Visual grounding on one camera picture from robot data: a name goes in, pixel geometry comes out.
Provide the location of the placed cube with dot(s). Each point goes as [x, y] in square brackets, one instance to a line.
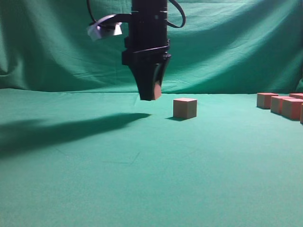
[157, 91]
[185, 108]

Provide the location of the column cube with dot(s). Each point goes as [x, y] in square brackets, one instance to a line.
[276, 103]
[291, 108]
[296, 95]
[264, 100]

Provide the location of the green backdrop cloth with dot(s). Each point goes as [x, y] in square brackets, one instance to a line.
[226, 46]

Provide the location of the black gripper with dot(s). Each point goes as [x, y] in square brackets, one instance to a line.
[147, 45]

